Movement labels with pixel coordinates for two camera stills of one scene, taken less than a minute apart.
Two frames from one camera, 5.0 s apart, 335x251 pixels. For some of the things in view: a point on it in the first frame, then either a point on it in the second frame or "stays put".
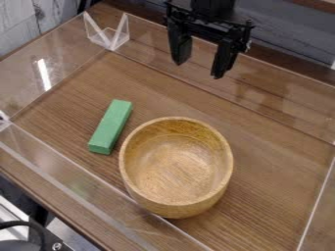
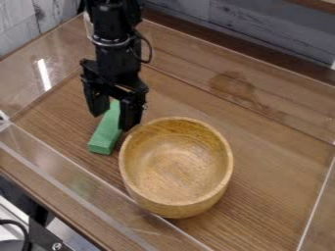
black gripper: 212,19 → 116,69
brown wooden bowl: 176,163 stays put
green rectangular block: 109,128 stays put
